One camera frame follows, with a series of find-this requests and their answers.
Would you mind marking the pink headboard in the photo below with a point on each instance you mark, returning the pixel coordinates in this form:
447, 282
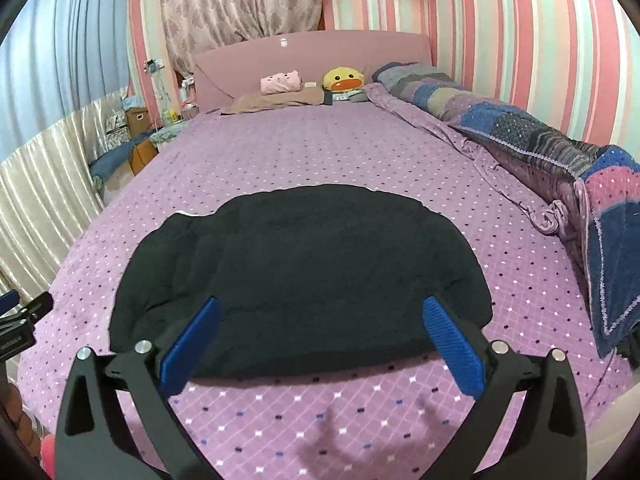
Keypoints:
350, 55

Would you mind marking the orange cardboard box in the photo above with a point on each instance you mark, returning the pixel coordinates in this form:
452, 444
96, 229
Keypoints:
144, 156

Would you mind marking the blue sheer curtain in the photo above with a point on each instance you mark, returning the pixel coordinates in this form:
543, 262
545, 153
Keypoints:
65, 50

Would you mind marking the yellow duck plush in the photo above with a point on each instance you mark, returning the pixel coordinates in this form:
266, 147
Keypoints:
343, 80

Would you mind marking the black jacket with white lining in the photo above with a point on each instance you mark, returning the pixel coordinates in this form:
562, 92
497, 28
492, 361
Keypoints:
300, 260

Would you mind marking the cream satin curtain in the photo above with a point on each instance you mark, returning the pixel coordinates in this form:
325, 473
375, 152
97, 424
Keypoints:
45, 195

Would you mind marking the blue cloth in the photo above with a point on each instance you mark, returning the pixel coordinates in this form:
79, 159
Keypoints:
111, 161

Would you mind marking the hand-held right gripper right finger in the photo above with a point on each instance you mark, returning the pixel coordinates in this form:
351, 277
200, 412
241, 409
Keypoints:
452, 347

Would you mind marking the orange brown ball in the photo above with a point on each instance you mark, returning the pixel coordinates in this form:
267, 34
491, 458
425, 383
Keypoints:
25, 427

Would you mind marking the pink floral curtain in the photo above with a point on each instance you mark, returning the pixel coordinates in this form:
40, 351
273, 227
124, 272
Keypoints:
240, 5

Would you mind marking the pale green floral cloth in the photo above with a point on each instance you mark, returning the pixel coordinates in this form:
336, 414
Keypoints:
170, 135

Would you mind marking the pink folded cloth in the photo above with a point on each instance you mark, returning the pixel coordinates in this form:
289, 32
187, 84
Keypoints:
281, 83

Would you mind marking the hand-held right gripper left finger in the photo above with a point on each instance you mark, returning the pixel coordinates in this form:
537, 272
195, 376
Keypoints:
192, 347

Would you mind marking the brown pillow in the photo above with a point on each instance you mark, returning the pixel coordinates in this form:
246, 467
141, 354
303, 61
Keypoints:
270, 101

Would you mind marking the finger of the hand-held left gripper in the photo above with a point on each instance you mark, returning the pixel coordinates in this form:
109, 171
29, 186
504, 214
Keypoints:
37, 306

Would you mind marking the purple dotted bedspread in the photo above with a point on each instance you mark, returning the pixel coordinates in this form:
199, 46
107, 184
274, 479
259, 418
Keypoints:
325, 150

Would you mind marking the small cardboard box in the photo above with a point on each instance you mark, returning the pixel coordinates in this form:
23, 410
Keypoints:
136, 121

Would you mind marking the patchwork quilt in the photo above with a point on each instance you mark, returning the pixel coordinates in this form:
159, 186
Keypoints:
525, 130

